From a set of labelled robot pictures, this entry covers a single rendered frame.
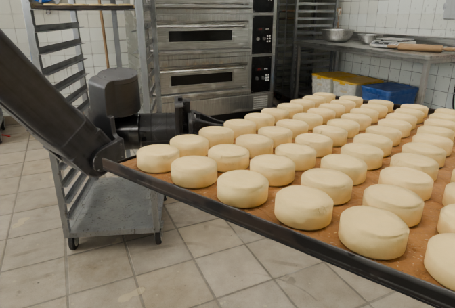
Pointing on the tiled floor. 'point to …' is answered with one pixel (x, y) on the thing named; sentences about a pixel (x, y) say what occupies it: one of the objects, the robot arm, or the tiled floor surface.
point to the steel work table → (351, 47)
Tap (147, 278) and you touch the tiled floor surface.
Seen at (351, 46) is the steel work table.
